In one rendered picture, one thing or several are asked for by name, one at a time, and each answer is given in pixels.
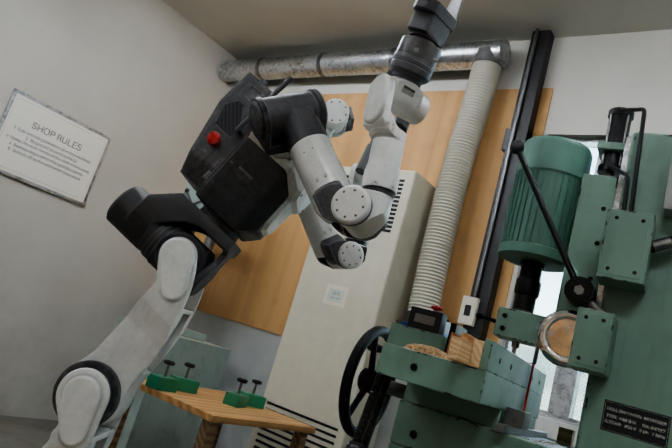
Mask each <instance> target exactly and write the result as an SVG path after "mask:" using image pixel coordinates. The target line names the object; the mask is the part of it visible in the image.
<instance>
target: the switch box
mask: <svg viewBox="0 0 672 448"><path fill-rule="evenodd" d="M663 216H664V217H665V218H672V158H671V164H670V170H669V176H668V182H667V188H666V194H665V200H664V206H663Z"/></svg>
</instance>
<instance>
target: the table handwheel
mask: <svg viewBox="0 0 672 448"><path fill-rule="evenodd" d="M389 331H390V330H389V329H388V328H387V327H384V326H375V327H372V328H371V329H369V330H368V331H366V332H365V333H364V334H363V335H362V336H361V338H360V339H359V340H358V342H357V343H356V345H355V347H354V348H353V350H352V352H351V354H350V356H349V359H348V361H347V364H346V366H345V369H344V373H343V376H342V380H341V385H340V391H339V403H338V409H339V419H340V423H341V426H342V428H343V430H344V432H345V433H346V434H347V435H348V436H350V437H352V438H353V437H354V434H355V431H356V428H357V427H356V426H354V424H353V423H352V420H351V416H352V414H353V413H354V411H355V409H356V408H357V406H358V405H359V403H360V402H361V400H362V399H363V397H364V396H365V395H366V393H370V391H371V388H372V385H373V383H374V380H375V379H374V378H376V377H375V376H376V375H377V374H376V373H377V372H376V371H375V364H376V353H377V346H378V339H379V337H382V338H383V339H384V340H385V342H387V338H388V335H389ZM371 342H372V343H371ZM370 343H371V353H370V359H369V366H368V368H364V369H363V370H362V371H361V372H360V374H359V376H358V380H357V386H358V388H359V390H360V391H359V393H358V394H357V396H356V398H355V399H354V401H353V402H352V404H351V405H350V396H351V389H352V384H353V380H354V376H355V373H356V370H357V367H358V365H359V362H360V360H361V358H362V356H363V354H364V352H365V350H366V349H367V347H368V346H369V345H370ZM392 378H393V377H392ZM395 380H396V378H393V379H392V380H391V381H392V382H390V383H391V384H390V387H389V390H388V392H387V395H386V398H385V400H384V403H383V404H384V405H383V408H381V409H382V410H381V413H380V416H379V418H378V421H377V424H378V423H379V421H380V420H381V418H382V416H383V415H384V413H385V411H386V408H387V406H388V404H389V401H390V398H391V396H394V397H397V398H400V399H403V398H404V394H405V390H406V386H407V385H404V384H401V383H398V382H395ZM403 400H404V399H403ZM377 424H376V426H377Z"/></svg>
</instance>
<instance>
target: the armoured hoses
mask: <svg viewBox="0 0 672 448"><path fill-rule="evenodd" d="M376 374H377V375H376V376H375V377H376V378H374V379H375V380H374V383H373V385H372V388H371V391H370V393H369V396H368V399H367V401H366V404H365V407H364V409H363V412H362V415H361V418H360V420H359V423H358V426H357V428H356V431H355V434H354V437H353V439H352V440H353V441H355V442H357V443H360V444H363V445H365V447H366V448H369V445H370V444H369V443H370V442H371V441H370V440H371V437H373V436H372V435H373V432H374V429H375V427H376V424H377V421H378V418H379V416H380V413H381V410H382V409H381V408H383V405H384V404H383V403H384V400H385V398H386V395H387V392H388V390H389V387H390V384H391V383H390V382H392V381H391V380H392V379H393V378H392V377H390V376H386V375H383V374H380V373H376Z"/></svg>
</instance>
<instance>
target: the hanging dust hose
mask: <svg viewBox="0 0 672 448"><path fill-rule="evenodd" d="M501 71H502V68H501V66H500V65H499V64H497V63H495V62H493V61H489V60H478V61H475V62H474V63H473V65H472V69H471V72H470V75H469V80H468V83H467V86H466V89H465V94H464V97H463V100H462V103H461V106H460V109H459V112H458V115H457V118H456V122H455V125H454V128H453V131H452V132H451V133H452V134H451V137H450V140H449V143H448V146H447V150H446V153H445V156H444V159H443V163H442V164H443V165H442V168H441V171H440V174H439V178H438V181H437V182H438V183H437V184H436V185H437V186H436V190H435V193H434V197H433V198H434V199H433V200H432V201H433V202H432V203H431V204H432V205H431V209H430V211H431V212H429V214H430V215H429V216H428V217H429V218H428V219H427V220H428V222H427V225H426V227H427V228H426V229H425V230H426V231H425V232H424V233H425V235H424V238H423V241H422V245H421V247H422V248H421V251H420V255H419V257H420V258H418V260H419V261H418V262H417V263H418V265H417V267H418V268H416V270H417V271H416V272H415V273H416V275H414V276H415V278H414V279H413V280H414V282H413V284H414V285H412V287H413V288H412V289H411V290H412V291H413V292H411V296H409V297H410V298H411V299H409V301H410V302H409V303H408V304H409V305H410V306H407V307H408V308H409V309H408V311H411V308H412V306H416V307H420V308H424V309H428V310H432V308H431V306H432V305H435V306H439V307H440V305H441V301H442V299H441V298H442V297H443V296H442V294H444V293H443V292H442V291H444V287H445V285H444V284H446V282H445V281H446V280H447V279H446V277H447V275H446V274H448V272H447V271H448V270H449V269H448V267H449V264H450V260H451V258H450V257H452V256H451V254H452V250H453V247H454V245H453V244H454V243H455V242H454V241H455V237H456V234H457V232H456V231H457V230H458V229H457V228H458V224H459V221H460V219H459V218H461V216H460V215H461V212H462V208H463V205H464V202H465V201H464V199H465V196H466V193H467V189H468V188H467V187H468V186H469V185H468V184H469V180H470V177H471V174H472V171H473V170H472V169H473V165H474V162H475V159H476V156H477V153H478V152H477V151H478V148H479V145H480V142H481V139H482V136H483V133H484V130H485V127H486V123H487V120H488V117H489V114H490V109H491V106H492V103H493V100H494V97H495V94H496V89H497V86H498V82H499V79H500V78H499V77H500V74H501ZM432 311H433V310H432Z"/></svg>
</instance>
